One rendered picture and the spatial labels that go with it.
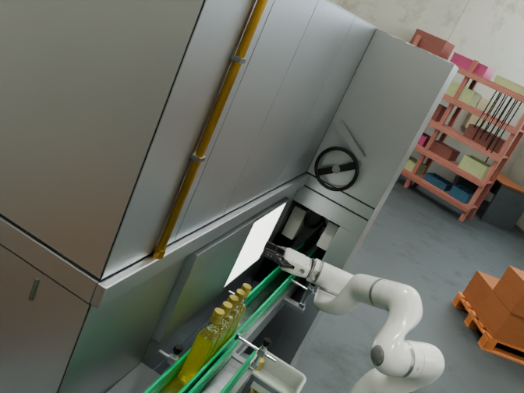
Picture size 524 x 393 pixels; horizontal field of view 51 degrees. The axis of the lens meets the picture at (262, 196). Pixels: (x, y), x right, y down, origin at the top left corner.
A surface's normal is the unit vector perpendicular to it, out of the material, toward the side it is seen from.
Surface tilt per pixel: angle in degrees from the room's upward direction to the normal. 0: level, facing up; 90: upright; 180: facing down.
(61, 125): 90
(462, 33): 90
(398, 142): 90
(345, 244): 90
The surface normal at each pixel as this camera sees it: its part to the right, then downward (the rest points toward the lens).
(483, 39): 0.10, 0.40
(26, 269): -0.35, 0.19
